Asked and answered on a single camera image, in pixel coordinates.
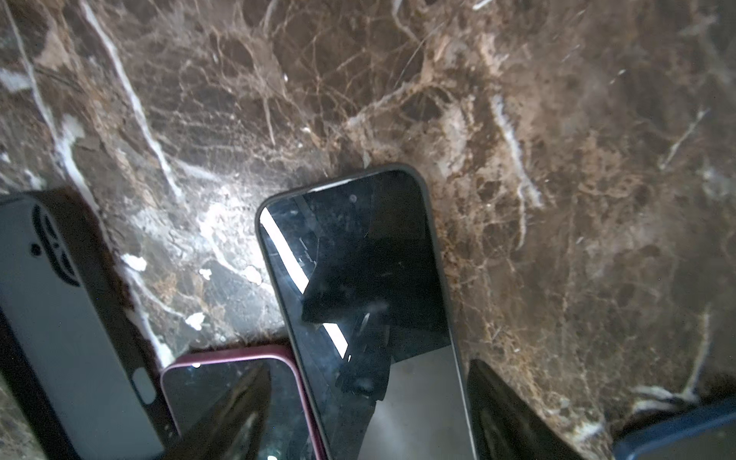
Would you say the silver-edged black phone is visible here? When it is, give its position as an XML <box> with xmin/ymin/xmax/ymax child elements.
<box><xmin>255</xmin><ymin>164</ymin><xmax>476</xmax><ymax>459</ymax></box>

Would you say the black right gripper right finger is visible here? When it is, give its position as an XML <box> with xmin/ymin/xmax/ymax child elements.
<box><xmin>467</xmin><ymin>360</ymin><xmax>581</xmax><ymax>459</ymax></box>

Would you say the black phone with pink case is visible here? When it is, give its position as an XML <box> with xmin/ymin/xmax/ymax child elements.
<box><xmin>160</xmin><ymin>345</ymin><xmax>327</xmax><ymax>459</ymax></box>

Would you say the blue-edged phone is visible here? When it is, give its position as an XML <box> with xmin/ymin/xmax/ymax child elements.
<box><xmin>613</xmin><ymin>397</ymin><xmax>735</xmax><ymax>459</ymax></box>

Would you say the black phone case with camera hole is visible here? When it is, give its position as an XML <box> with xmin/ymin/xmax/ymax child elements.
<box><xmin>1</xmin><ymin>190</ymin><xmax>174</xmax><ymax>459</ymax></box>

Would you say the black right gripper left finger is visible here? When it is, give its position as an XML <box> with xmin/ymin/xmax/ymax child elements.
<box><xmin>163</xmin><ymin>364</ymin><xmax>271</xmax><ymax>459</ymax></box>

